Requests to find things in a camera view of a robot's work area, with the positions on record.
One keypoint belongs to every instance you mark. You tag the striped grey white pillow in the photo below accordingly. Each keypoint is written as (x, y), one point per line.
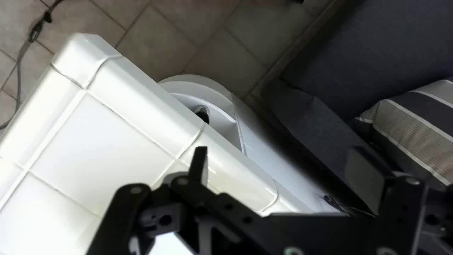
(414, 131)

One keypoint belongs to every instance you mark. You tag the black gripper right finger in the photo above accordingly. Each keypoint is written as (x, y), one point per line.
(409, 216)

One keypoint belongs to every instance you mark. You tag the white round shelf unit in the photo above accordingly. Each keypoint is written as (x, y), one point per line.
(246, 160)

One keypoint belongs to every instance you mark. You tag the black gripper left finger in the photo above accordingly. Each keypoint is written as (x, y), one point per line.
(137, 215)

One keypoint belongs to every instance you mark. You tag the dark navy sofa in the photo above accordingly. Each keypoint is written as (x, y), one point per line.
(369, 50)

